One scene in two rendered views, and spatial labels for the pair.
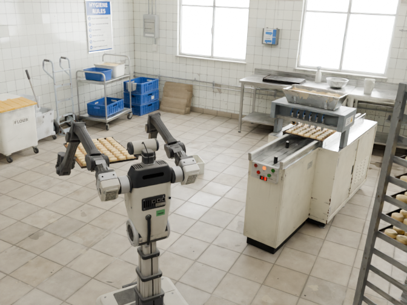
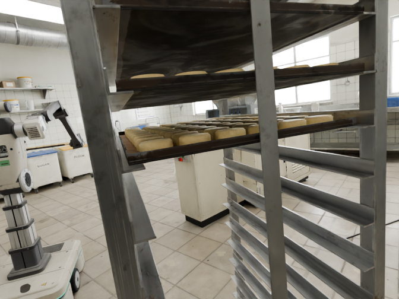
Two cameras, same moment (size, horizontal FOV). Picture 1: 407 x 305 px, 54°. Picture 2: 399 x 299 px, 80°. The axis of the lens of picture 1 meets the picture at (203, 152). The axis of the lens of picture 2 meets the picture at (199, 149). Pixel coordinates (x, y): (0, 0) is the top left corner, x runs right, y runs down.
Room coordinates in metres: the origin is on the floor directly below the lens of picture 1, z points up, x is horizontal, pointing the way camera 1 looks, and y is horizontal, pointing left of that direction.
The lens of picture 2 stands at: (0.81, -1.28, 1.19)
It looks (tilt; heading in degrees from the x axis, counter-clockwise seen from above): 9 degrees down; 14
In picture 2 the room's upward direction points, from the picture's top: 7 degrees counter-clockwise
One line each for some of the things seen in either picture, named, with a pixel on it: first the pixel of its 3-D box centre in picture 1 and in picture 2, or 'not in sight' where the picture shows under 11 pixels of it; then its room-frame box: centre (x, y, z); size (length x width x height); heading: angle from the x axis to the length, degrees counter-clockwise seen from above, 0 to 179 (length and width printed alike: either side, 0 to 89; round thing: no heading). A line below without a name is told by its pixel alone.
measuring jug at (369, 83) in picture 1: (369, 86); (315, 107); (5.80, -2.36, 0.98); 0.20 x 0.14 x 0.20; 14
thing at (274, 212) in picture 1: (281, 192); (211, 175); (3.35, -0.73, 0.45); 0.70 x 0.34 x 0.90; 144
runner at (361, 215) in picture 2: not in sight; (265, 177); (1.54, -1.29, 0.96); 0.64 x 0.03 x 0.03; 33
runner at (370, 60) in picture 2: not in sight; (258, 88); (1.54, -1.29, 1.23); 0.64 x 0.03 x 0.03; 33
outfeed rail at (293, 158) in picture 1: (327, 135); not in sight; (3.76, -1.21, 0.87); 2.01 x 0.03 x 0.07; 144
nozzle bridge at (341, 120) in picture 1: (311, 121); (236, 120); (3.76, -1.03, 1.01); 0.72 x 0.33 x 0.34; 54
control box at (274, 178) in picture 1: (264, 172); (181, 154); (3.06, -0.51, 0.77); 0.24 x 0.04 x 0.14; 54
